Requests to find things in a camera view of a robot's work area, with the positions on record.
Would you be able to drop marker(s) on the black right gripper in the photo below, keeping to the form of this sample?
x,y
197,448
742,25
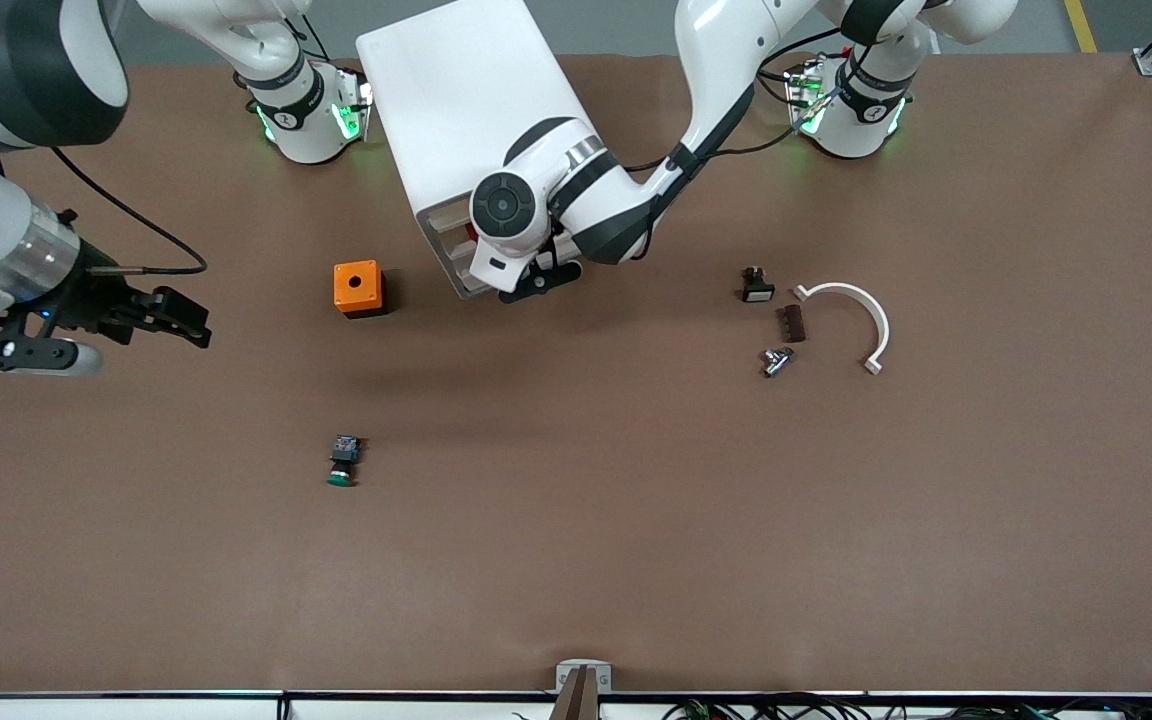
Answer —
x,y
96,300

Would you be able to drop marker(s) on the white plastic drawer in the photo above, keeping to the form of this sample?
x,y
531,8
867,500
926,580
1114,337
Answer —
x,y
469,287
444,218
461,268
456,246

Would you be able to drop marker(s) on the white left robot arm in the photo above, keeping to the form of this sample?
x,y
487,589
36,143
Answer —
x,y
716,60

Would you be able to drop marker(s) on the green mushroom push button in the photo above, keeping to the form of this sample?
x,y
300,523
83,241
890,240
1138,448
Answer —
x,y
344,458

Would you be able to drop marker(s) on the white drawer cabinet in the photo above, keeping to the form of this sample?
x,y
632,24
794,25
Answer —
x,y
436,90

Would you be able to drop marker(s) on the brown table mat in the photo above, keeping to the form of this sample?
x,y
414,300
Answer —
x,y
576,500

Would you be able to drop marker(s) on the small silver metal connector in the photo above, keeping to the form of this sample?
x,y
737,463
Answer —
x,y
776,362

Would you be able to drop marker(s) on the brown terminal block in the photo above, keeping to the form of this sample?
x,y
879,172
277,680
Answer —
x,y
794,323

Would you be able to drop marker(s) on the orange button enclosure box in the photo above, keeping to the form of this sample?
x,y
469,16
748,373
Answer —
x,y
356,285

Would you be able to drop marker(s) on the white table edge rail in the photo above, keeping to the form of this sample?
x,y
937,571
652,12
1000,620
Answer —
x,y
136,710

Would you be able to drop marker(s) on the black white rectangular switch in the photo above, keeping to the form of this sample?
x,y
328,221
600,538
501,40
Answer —
x,y
758,290

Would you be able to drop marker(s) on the white curved plastic bracket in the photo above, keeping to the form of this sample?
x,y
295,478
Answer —
x,y
876,320

